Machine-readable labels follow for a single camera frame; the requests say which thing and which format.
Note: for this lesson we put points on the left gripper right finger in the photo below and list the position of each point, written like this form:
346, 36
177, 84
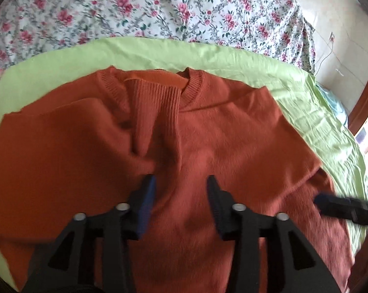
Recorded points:
266, 248

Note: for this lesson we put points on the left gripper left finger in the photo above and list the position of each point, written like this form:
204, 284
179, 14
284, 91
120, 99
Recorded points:
92, 254

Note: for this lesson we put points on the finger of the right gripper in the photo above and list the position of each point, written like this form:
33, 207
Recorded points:
355, 210

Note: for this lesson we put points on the orange knit sweater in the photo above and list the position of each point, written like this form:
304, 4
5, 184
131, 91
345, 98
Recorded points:
85, 146

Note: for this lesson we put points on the light blue cloth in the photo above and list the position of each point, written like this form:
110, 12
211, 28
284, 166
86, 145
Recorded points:
335, 104

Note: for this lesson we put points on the white floral rose bedspread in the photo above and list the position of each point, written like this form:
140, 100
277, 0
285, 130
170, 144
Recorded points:
274, 28

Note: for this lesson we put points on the wooden door frame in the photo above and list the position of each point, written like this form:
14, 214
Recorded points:
359, 113

